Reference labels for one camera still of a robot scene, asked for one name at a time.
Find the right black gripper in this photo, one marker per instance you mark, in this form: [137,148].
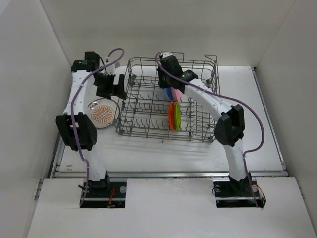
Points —
[162,84]

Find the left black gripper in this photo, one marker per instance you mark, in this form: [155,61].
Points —
[109,91]

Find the blue plate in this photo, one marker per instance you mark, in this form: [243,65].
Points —
[168,94]

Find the pink plate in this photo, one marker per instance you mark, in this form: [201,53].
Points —
[177,95]

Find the white plate floral pattern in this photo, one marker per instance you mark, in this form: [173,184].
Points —
[100,113]

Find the grey wire dish rack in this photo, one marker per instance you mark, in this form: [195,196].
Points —
[145,111]

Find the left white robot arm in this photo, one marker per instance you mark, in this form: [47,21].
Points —
[75,126]

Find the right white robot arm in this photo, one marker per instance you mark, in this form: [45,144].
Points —
[230,122]

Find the orange plate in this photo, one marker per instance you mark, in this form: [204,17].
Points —
[171,119]

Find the green plate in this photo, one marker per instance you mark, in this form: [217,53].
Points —
[177,116]

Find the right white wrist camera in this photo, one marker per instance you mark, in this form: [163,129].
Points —
[165,54]

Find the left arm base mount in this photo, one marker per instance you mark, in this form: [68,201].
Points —
[107,193]

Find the front aluminium rail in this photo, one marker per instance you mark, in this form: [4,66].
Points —
[282,173]

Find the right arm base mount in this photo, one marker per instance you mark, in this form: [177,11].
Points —
[229,195]

